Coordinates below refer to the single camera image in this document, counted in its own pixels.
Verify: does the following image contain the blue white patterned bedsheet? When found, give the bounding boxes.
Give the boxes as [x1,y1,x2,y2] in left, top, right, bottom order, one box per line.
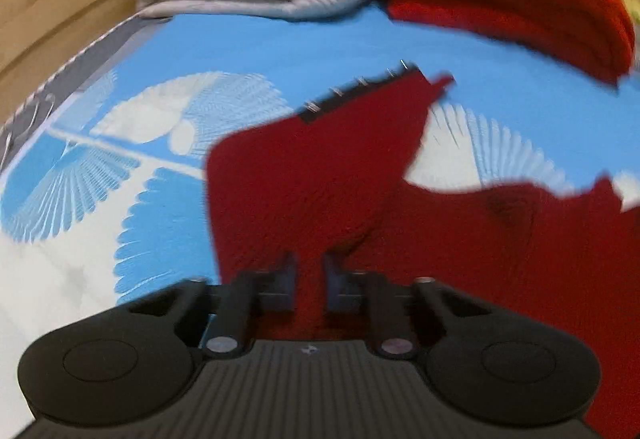
[1,5,639,438]

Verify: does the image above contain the dark red knit sweater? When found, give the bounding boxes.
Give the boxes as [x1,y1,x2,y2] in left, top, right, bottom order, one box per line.
[206,70,639,438]

